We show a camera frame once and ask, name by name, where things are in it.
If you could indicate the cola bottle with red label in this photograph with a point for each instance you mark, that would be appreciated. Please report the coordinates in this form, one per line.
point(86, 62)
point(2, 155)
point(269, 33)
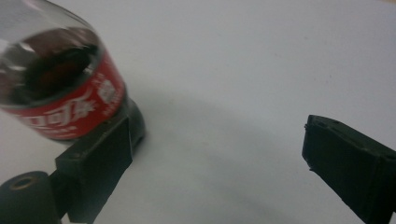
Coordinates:
point(62, 77)

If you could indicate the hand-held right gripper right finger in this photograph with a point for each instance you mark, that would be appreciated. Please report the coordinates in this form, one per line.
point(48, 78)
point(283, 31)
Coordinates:
point(348, 165)

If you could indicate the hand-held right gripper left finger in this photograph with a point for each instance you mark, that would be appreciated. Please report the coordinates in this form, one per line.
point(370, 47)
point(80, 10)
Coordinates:
point(96, 161)

